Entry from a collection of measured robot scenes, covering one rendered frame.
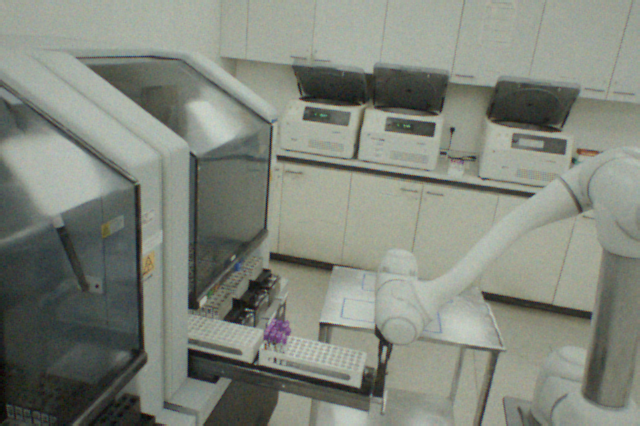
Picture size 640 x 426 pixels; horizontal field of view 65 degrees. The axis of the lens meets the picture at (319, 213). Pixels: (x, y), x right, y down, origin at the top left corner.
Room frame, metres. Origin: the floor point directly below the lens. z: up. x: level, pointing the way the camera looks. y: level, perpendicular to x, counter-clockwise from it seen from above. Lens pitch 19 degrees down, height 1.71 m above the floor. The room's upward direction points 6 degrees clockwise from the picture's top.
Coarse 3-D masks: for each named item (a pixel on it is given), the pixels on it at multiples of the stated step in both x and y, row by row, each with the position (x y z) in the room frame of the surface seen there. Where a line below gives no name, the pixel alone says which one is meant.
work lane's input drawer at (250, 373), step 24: (192, 360) 1.24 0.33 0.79; (216, 360) 1.23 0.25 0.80; (240, 360) 1.23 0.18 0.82; (264, 384) 1.20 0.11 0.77; (288, 384) 1.18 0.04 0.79; (312, 384) 1.17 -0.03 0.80; (336, 384) 1.16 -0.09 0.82; (360, 384) 1.17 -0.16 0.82; (360, 408) 1.14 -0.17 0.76; (384, 408) 1.16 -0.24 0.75
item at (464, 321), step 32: (352, 288) 1.74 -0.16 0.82; (320, 320) 1.48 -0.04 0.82; (352, 320) 1.50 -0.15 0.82; (448, 320) 1.57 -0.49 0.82; (480, 320) 1.59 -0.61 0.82; (320, 416) 1.65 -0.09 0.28; (352, 416) 1.67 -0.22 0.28; (384, 416) 1.69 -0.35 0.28; (416, 416) 1.70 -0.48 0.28; (448, 416) 1.72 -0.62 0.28; (480, 416) 1.42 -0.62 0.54
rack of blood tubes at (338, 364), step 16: (272, 352) 1.21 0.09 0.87; (288, 352) 1.22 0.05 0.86; (304, 352) 1.23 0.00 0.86; (320, 352) 1.24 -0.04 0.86; (336, 352) 1.24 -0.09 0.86; (352, 352) 1.26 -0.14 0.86; (288, 368) 1.20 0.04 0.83; (304, 368) 1.23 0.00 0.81; (320, 368) 1.24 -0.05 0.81; (336, 368) 1.17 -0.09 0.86; (352, 368) 1.18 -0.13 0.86; (352, 384) 1.16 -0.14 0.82
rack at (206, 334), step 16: (192, 320) 1.34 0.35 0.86; (208, 320) 1.35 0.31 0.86; (192, 336) 1.26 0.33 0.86; (208, 336) 1.26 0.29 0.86; (224, 336) 1.27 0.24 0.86; (240, 336) 1.29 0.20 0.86; (256, 336) 1.28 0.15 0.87; (224, 352) 1.24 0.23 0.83; (240, 352) 1.28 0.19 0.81; (256, 352) 1.26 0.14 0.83
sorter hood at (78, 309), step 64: (0, 128) 0.89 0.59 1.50; (64, 128) 1.01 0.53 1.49; (0, 192) 0.74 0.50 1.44; (64, 192) 0.82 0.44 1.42; (128, 192) 0.94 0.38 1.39; (0, 256) 0.64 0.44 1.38; (64, 256) 0.76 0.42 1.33; (128, 256) 0.94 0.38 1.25; (0, 320) 0.63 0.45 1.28; (64, 320) 0.75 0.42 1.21; (128, 320) 0.93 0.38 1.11; (0, 384) 0.61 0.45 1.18; (64, 384) 0.74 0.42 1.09
